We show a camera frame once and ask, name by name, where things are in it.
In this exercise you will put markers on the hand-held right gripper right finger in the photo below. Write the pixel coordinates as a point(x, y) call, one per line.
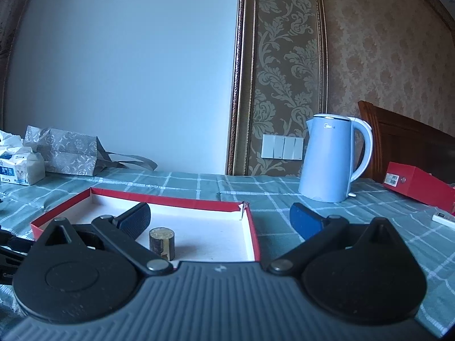
point(302, 217)

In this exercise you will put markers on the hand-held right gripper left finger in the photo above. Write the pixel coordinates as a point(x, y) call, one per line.
point(137, 217)

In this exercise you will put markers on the red shallow cardboard box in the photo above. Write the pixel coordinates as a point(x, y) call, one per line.
point(199, 225)

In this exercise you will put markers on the small metal can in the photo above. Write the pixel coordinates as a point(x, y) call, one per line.
point(161, 245)

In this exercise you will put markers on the green checked tablecloth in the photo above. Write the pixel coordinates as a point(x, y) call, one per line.
point(355, 206)

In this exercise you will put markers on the light blue electric kettle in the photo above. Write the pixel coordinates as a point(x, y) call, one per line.
point(325, 163)

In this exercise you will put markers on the white tissue pack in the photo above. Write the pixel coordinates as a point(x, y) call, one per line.
point(21, 168)

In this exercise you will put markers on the grey patterned gift bag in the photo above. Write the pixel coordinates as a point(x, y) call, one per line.
point(71, 152)

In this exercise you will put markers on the red labelled cardboard box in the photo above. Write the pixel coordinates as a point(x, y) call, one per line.
point(419, 184)

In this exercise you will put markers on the brown wooden headboard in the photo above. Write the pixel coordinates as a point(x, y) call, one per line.
point(408, 142)

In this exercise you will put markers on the small white device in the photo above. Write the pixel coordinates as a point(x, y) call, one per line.
point(443, 218)

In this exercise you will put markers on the brown curtain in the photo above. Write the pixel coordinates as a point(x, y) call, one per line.
point(9, 14)

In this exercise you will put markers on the white wall switch panel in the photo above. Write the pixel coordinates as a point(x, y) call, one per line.
point(282, 147)

